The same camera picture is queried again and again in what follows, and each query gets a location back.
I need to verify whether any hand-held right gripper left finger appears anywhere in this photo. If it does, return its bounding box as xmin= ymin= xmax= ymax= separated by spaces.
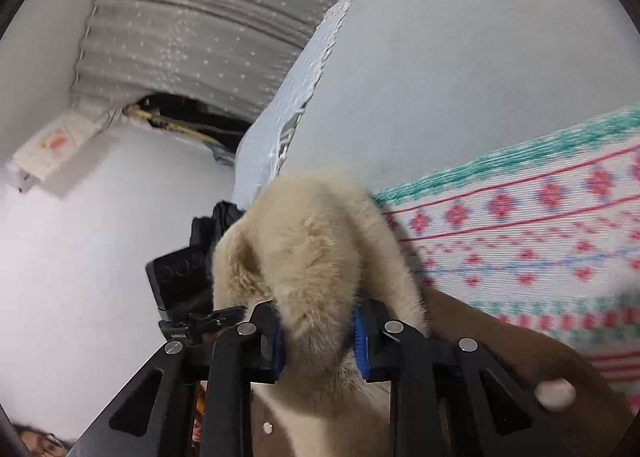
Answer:
xmin=65 ymin=301 xmax=287 ymax=457

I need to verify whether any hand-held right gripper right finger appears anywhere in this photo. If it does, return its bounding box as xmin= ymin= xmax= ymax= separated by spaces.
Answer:
xmin=351 ymin=298 xmax=601 ymax=457

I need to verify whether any brown coat with fur trim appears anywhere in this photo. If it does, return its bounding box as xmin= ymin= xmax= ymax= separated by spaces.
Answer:
xmin=210 ymin=170 xmax=632 ymax=457

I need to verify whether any pale lace-edged cloth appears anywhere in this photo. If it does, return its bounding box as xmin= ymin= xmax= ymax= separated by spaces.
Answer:
xmin=232 ymin=0 xmax=359 ymax=210

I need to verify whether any red green patterned blanket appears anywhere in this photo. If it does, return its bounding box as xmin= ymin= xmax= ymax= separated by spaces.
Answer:
xmin=372 ymin=104 xmax=640 ymax=413

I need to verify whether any person's head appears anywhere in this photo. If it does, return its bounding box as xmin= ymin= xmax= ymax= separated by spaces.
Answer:
xmin=12 ymin=424 xmax=72 ymax=457

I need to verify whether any grey dotted curtain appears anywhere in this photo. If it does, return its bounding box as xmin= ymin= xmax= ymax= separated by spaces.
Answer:
xmin=70 ymin=0 xmax=387 ymax=129

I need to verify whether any grey bed sheet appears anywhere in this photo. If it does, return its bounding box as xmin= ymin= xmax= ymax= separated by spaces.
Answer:
xmin=277 ymin=0 xmax=640 ymax=195

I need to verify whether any white wall box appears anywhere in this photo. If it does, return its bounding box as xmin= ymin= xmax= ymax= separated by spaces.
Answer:
xmin=12 ymin=112 xmax=99 ymax=194

